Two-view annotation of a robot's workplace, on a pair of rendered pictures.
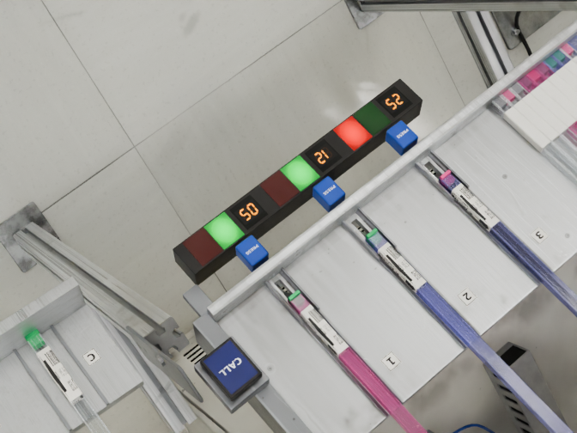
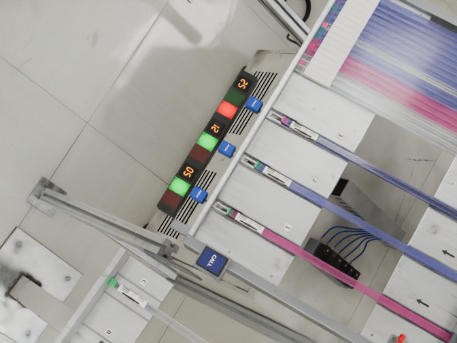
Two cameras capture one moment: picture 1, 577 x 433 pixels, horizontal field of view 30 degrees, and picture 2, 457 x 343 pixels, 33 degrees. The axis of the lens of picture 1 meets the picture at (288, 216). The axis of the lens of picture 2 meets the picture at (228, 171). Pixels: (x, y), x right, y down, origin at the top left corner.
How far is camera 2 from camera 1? 0.47 m
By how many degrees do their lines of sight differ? 11
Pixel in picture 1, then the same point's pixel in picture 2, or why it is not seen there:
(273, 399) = (237, 267)
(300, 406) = (251, 265)
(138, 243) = (108, 175)
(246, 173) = (154, 112)
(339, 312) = (254, 210)
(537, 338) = (351, 168)
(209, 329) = (192, 243)
